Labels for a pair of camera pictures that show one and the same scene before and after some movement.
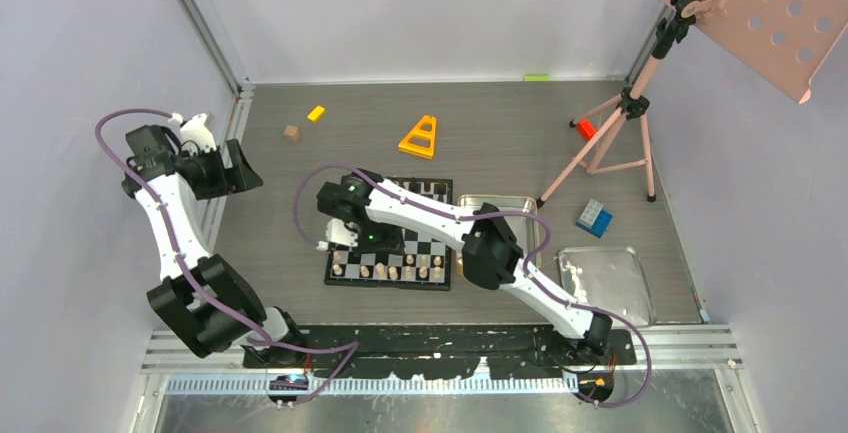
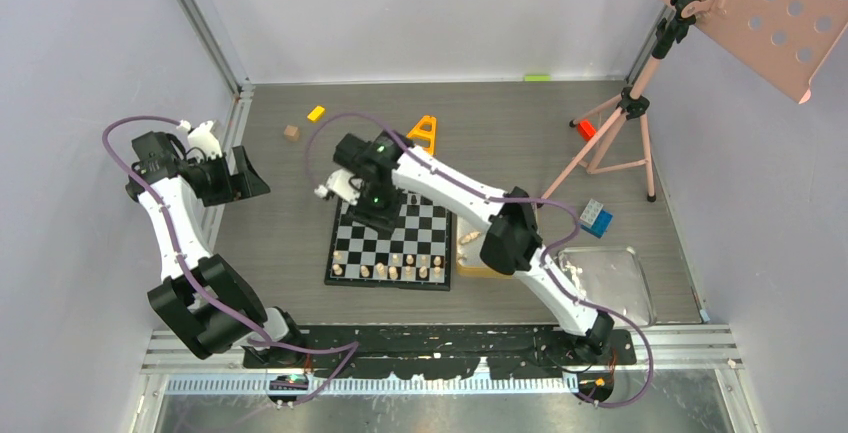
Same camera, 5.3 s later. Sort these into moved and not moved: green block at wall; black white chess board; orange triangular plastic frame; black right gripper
Moved: black right gripper
Not moved: orange triangular plastic frame; black white chess board; green block at wall
